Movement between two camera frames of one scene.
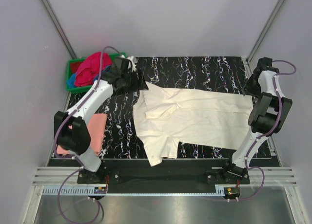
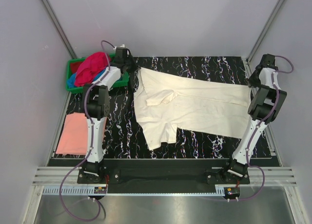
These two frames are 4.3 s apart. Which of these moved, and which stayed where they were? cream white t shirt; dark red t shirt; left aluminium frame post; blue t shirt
Moved: cream white t shirt
Stayed: dark red t shirt; left aluminium frame post; blue t shirt
